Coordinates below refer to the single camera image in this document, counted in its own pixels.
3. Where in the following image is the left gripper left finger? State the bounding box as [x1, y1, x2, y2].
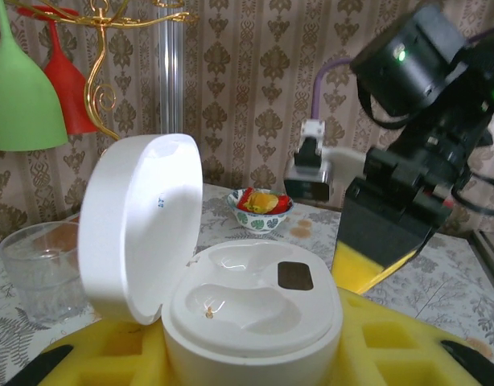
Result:
[4, 317, 170, 386]

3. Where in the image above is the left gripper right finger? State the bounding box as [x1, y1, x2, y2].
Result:
[337, 285, 494, 386]

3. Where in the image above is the white earbud charging case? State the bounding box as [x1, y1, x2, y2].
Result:
[78, 134, 344, 386]

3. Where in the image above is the clear glass tumbler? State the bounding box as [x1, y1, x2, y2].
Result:
[0, 220, 89, 325]

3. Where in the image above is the red yellow wrapped candy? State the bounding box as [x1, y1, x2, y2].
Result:
[237, 187, 293, 216]

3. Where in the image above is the small patterned bowl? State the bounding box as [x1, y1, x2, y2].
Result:
[227, 188, 295, 234]

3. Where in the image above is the red wine glass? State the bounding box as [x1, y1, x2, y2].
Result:
[16, 4, 99, 136]

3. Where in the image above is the green wine glass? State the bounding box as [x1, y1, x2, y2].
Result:
[0, 0, 69, 152]

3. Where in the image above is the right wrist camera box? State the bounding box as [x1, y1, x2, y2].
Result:
[282, 118, 368, 202]

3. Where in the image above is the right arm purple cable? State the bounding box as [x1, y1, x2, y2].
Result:
[312, 27, 494, 121]

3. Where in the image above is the aluminium side rail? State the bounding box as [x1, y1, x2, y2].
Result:
[470, 231, 494, 258]

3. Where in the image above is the aluminium frame post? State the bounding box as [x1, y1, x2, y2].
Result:
[157, 0, 183, 133]

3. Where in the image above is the gold wire rack wooden base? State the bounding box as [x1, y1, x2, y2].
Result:
[5, 0, 200, 140]

